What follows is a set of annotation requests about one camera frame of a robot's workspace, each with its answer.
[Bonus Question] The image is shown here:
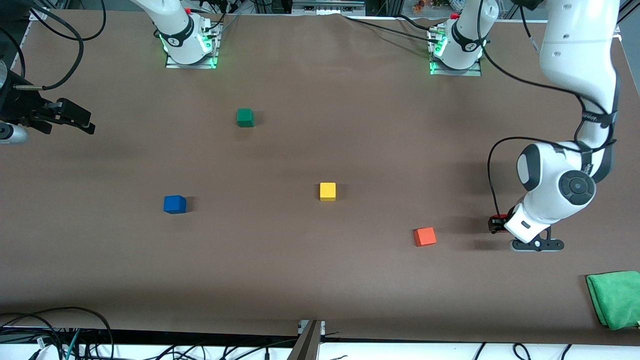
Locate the brown table cover mat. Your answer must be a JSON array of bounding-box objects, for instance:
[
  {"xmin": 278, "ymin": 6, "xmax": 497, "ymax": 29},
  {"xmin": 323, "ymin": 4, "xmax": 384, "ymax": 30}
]
[{"xmin": 0, "ymin": 9, "xmax": 640, "ymax": 346}]

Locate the aluminium arm base plate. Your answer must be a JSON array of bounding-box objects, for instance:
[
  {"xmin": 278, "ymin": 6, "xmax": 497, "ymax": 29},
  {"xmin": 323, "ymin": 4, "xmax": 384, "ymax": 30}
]
[
  {"xmin": 165, "ymin": 20, "xmax": 221, "ymax": 70},
  {"xmin": 429, "ymin": 27, "xmax": 483, "ymax": 77}
]

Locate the blue wooden block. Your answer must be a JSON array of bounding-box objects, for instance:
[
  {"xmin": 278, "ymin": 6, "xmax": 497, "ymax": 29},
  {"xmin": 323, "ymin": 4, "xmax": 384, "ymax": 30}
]
[{"xmin": 163, "ymin": 195, "xmax": 187, "ymax": 215}]

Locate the orange wooden block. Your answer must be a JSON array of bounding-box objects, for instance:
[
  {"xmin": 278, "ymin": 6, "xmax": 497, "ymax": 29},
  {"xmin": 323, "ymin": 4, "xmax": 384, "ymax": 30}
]
[{"xmin": 413, "ymin": 227, "xmax": 437, "ymax": 248}]

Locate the aluminium camera mount post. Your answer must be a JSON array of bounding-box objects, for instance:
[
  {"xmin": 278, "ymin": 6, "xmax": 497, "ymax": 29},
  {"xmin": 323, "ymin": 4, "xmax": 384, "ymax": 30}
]
[{"xmin": 287, "ymin": 320, "xmax": 327, "ymax": 360}]

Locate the teal floor cable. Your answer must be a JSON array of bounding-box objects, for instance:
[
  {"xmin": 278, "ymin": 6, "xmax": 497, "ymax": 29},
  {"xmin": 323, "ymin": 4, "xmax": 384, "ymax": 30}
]
[{"xmin": 64, "ymin": 327, "xmax": 82, "ymax": 360}]

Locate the green folded cloth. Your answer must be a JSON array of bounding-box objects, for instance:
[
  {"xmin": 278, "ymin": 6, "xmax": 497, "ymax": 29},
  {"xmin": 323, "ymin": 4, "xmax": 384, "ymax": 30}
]
[{"xmin": 586, "ymin": 270, "xmax": 640, "ymax": 331}]

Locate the black base cable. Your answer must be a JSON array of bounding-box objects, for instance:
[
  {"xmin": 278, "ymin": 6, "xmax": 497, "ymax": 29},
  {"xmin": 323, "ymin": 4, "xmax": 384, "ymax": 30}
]
[
  {"xmin": 342, "ymin": 15, "xmax": 443, "ymax": 46},
  {"xmin": 200, "ymin": 0, "xmax": 242, "ymax": 38},
  {"xmin": 392, "ymin": 14, "xmax": 441, "ymax": 32}
]

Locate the aluminium frame rail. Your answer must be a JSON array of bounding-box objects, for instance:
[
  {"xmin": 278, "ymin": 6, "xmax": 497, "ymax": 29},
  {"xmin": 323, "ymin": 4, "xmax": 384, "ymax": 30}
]
[{"xmin": 292, "ymin": 0, "xmax": 366, "ymax": 16}]

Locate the black looped floor cable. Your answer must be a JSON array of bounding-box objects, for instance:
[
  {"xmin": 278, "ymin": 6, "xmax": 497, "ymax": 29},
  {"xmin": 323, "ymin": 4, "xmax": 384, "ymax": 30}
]
[{"xmin": 0, "ymin": 306, "xmax": 115, "ymax": 360}]

